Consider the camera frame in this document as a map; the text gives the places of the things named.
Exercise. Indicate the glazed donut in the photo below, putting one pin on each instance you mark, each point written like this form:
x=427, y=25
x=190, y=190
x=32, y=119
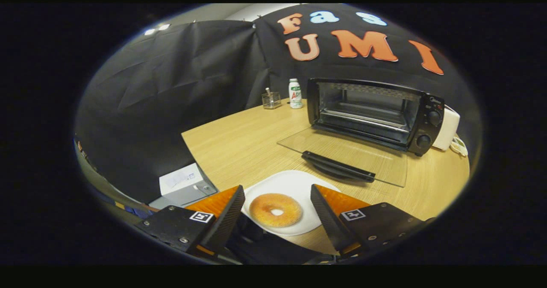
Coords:
x=260, y=211

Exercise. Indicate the small ceiling light panel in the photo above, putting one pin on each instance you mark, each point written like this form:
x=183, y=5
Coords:
x=156, y=29

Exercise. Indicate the black toaster oven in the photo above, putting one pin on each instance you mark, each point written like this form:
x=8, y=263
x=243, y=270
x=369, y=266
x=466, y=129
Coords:
x=421, y=127

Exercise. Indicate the grey box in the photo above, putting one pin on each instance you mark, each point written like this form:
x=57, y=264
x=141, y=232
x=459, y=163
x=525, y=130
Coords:
x=160, y=203

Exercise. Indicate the white cardboard box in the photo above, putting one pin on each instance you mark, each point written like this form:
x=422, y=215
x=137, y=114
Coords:
x=181, y=180

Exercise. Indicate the small white divided dish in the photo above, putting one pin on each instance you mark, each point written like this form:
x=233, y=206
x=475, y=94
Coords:
x=459, y=147

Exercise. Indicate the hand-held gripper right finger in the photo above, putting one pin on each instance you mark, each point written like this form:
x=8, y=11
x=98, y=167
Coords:
x=331, y=221

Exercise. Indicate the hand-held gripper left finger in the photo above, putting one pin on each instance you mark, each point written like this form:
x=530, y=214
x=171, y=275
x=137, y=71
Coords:
x=226, y=219

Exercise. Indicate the white plate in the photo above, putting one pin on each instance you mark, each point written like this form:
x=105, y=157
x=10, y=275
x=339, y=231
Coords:
x=290, y=181

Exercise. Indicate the white bottle green label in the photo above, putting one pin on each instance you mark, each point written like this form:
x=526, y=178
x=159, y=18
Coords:
x=295, y=95

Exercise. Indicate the black backdrop cloth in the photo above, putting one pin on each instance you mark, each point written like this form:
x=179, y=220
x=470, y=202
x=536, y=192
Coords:
x=171, y=87

